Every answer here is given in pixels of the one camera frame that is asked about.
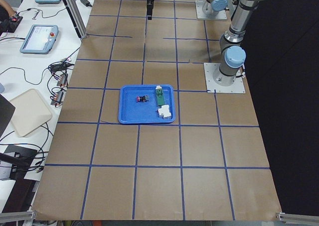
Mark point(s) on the beige plastic tray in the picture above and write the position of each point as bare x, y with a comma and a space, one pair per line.
30, 112

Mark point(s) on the white relay module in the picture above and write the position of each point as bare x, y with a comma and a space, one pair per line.
164, 112

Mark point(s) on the blue plastic tray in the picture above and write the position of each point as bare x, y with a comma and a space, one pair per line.
132, 112

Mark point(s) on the aluminium frame post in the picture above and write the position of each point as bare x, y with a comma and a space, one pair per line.
76, 18

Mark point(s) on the green terminal block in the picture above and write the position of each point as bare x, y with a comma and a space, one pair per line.
159, 96

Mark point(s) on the black power adapter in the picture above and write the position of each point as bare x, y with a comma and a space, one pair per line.
86, 3

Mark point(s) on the near blue teach pendant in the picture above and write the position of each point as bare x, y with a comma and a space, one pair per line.
40, 39

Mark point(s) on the red emergency stop button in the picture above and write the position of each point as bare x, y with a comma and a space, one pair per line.
143, 99

